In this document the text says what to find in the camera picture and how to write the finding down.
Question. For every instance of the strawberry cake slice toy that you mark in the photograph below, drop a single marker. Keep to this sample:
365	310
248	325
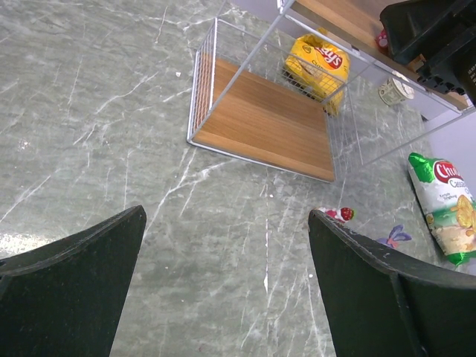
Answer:
340	214

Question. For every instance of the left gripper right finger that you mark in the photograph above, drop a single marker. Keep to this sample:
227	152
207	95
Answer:
381	302

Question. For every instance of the purple bunny on pink donut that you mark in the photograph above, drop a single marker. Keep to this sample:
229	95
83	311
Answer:
396	236

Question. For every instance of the green chips bag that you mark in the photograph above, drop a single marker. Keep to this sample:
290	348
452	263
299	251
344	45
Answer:
447	204

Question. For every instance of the pink bear roll cake toy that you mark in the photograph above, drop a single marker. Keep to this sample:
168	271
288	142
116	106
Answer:
381	40

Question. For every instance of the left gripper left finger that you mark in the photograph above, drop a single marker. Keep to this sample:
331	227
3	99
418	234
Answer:
66	298

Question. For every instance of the white wire wooden shelf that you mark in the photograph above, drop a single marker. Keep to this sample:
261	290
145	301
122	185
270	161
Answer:
245	103

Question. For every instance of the yellow snack packet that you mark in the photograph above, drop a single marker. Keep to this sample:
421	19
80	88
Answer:
320	69

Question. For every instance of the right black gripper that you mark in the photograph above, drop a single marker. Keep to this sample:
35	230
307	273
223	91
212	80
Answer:
443	34

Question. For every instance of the white yogurt cup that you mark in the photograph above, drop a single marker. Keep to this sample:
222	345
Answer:
393	92

